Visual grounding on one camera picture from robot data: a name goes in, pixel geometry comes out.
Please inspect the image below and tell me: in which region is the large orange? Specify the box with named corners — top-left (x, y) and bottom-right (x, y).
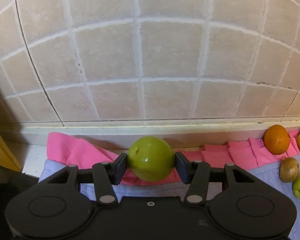
top-left (263, 125), bottom-right (290, 155)

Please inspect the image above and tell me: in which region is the brown kiwi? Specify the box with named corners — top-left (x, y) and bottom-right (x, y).
top-left (279, 157), bottom-right (299, 183)

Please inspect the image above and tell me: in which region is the pink towel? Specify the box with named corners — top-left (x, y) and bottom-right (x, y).
top-left (40, 129), bottom-right (300, 180)

